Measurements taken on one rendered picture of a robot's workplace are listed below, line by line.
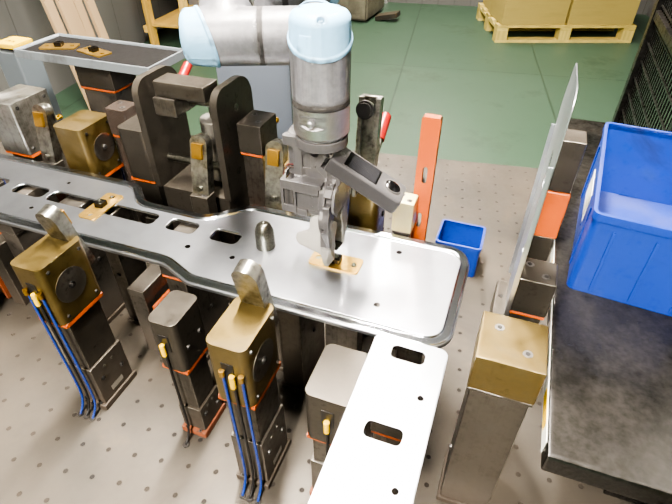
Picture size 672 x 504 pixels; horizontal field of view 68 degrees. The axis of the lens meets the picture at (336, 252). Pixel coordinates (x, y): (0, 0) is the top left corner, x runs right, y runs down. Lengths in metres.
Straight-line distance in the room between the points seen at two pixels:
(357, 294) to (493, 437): 0.27
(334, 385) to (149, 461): 0.43
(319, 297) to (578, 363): 0.35
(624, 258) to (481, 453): 0.33
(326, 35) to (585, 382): 0.50
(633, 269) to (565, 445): 0.27
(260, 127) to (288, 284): 0.33
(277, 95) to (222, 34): 0.68
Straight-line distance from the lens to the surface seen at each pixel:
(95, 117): 1.19
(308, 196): 0.71
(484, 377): 0.64
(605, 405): 0.66
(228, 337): 0.64
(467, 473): 0.83
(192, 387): 0.87
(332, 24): 0.61
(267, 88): 1.38
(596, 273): 0.76
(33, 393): 1.16
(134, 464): 0.99
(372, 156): 0.84
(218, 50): 0.72
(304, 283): 0.77
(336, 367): 0.68
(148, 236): 0.91
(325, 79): 0.62
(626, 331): 0.76
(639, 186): 1.03
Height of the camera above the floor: 1.52
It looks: 39 degrees down
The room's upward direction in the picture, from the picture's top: straight up
